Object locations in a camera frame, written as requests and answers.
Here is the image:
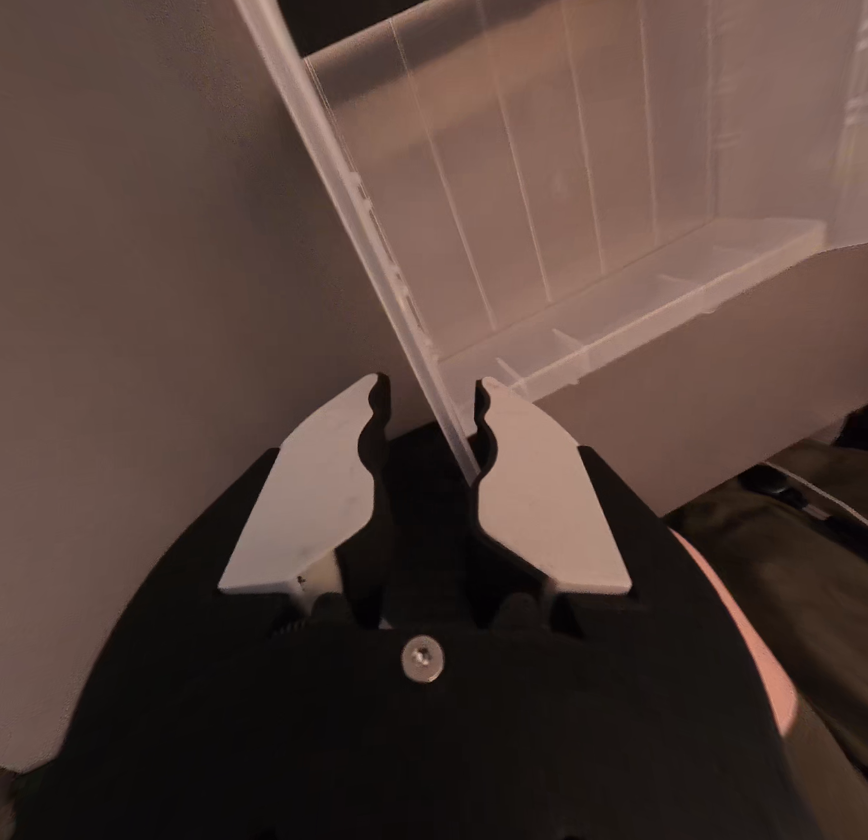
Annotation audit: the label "person's right forearm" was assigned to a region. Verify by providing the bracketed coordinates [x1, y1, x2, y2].
[670, 530, 799, 754]

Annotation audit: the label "person's olive trousers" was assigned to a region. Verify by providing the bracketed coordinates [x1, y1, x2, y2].
[661, 406, 868, 840]

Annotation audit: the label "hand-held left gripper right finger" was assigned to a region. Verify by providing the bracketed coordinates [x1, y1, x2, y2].
[472, 378, 634, 593]

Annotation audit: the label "clear plastic organizer box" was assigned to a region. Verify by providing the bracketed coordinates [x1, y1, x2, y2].
[220, 0, 868, 478]

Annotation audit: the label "black cable with white cord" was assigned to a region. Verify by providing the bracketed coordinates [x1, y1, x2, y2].
[738, 462, 868, 546]

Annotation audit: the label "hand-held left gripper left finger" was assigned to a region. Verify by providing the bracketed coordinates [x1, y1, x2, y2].
[217, 372, 394, 597]

